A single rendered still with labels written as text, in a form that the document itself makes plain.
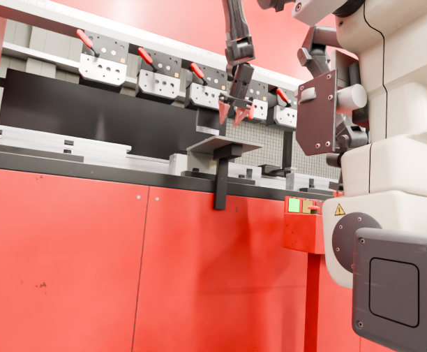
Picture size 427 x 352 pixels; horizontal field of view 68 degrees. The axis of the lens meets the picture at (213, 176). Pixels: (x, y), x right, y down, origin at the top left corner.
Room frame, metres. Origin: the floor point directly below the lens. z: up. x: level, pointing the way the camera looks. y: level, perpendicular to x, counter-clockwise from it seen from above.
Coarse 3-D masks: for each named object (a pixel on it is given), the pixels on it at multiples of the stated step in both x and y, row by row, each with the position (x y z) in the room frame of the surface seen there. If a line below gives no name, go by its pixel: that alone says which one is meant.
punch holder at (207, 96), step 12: (192, 72) 1.19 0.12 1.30; (204, 72) 1.20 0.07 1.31; (216, 72) 1.22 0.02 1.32; (192, 84) 1.17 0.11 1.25; (216, 84) 1.22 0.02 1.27; (192, 96) 1.17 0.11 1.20; (204, 96) 1.20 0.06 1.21; (216, 96) 1.22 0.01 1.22; (192, 108) 1.25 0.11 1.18; (216, 108) 1.22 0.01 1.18
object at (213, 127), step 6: (198, 108) 1.23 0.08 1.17; (204, 108) 1.24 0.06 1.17; (198, 114) 1.23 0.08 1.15; (204, 114) 1.24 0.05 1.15; (210, 114) 1.25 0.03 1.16; (216, 114) 1.26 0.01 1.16; (198, 120) 1.23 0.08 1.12; (204, 120) 1.24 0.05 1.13; (210, 120) 1.25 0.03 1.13; (216, 120) 1.26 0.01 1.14; (198, 126) 1.24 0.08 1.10; (204, 126) 1.24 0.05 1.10; (210, 126) 1.25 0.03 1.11; (216, 126) 1.26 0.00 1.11; (204, 132) 1.25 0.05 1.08; (210, 132) 1.26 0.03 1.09; (216, 132) 1.27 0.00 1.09
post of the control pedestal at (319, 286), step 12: (312, 264) 1.09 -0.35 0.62; (324, 264) 1.06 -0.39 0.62; (312, 276) 1.09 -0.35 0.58; (324, 276) 1.07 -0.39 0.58; (312, 288) 1.08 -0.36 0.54; (324, 288) 1.07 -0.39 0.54; (312, 300) 1.08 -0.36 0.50; (324, 300) 1.07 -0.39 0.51; (312, 312) 1.08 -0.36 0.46; (324, 312) 1.07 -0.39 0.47; (312, 324) 1.08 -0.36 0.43; (324, 324) 1.07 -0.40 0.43; (312, 336) 1.08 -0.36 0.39; (324, 336) 1.07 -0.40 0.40; (312, 348) 1.07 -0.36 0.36; (324, 348) 1.07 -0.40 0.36
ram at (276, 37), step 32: (0, 0) 0.91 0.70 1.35; (64, 0) 0.98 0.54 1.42; (96, 0) 1.02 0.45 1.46; (128, 0) 1.06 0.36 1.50; (160, 0) 1.11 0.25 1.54; (192, 0) 1.16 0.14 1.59; (64, 32) 1.04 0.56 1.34; (96, 32) 1.03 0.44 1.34; (160, 32) 1.12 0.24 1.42; (192, 32) 1.17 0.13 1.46; (224, 32) 1.23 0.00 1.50; (256, 32) 1.29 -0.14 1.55; (288, 32) 1.36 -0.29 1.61; (224, 64) 1.23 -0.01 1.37; (256, 64) 1.30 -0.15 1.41; (288, 64) 1.37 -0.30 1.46
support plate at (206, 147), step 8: (216, 136) 0.96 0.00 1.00; (200, 144) 1.07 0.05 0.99; (208, 144) 1.06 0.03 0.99; (216, 144) 1.05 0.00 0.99; (224, 144) 1.04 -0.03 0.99; (240, 144) 1.02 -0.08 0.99; (248, 144) 1.01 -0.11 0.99; (256, 144) 1.03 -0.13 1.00; (200, 152) 1.22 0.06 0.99; (208, 152) 1.20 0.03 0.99
